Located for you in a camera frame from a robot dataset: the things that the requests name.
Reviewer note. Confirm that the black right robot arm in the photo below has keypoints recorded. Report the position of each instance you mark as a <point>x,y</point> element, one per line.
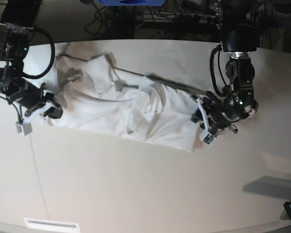
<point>19,21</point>

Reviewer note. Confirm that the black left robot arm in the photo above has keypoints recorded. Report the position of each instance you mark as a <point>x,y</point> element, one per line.
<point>236,39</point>

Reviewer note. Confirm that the black power strip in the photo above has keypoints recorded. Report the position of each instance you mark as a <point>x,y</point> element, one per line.
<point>177,18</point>

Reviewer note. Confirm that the white T-shirt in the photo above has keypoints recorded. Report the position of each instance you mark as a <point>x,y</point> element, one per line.
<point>99,98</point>

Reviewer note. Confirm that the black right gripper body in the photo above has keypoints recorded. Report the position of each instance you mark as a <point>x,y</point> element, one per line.
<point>28,95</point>

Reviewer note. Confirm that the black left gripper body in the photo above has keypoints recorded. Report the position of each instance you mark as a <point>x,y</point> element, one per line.
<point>221,114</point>

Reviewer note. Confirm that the white label strip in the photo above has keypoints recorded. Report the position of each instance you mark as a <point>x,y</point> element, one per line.
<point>52,226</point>

